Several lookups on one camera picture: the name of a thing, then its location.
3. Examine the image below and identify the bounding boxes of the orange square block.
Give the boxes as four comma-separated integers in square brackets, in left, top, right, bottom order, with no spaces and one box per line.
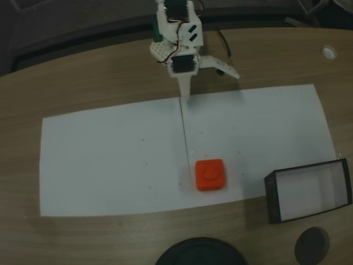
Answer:
[194,158,229,192]

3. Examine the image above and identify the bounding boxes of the brown box white inside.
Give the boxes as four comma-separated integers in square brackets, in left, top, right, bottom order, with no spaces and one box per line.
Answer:
[264,158,353,225]

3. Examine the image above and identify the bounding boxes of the green clamp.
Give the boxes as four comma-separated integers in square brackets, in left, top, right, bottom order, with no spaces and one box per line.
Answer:
[152,20,164,43]

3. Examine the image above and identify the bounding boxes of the white paper sheet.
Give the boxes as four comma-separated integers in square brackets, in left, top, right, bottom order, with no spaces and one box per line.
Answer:
[39,97,194,218]
[179,84,339,205]

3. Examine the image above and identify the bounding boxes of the white round cap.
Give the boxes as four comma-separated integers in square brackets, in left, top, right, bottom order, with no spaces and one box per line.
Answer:
[322,45,338,60]

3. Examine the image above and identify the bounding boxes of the black round object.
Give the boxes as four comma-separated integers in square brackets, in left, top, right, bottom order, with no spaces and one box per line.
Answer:
[154,236,248,265]

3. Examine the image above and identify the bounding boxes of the dark round table grommet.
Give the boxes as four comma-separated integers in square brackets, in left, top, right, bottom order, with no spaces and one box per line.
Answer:
[294,226,331,264]

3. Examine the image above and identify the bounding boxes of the black cable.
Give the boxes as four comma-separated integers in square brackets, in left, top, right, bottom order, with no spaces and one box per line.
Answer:
[217,29,233,66]

